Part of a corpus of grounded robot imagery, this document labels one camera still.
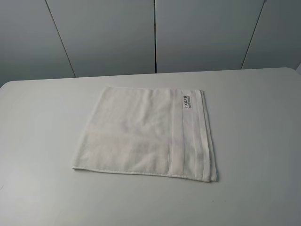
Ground white towel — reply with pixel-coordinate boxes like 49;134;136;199
72;87;217;182

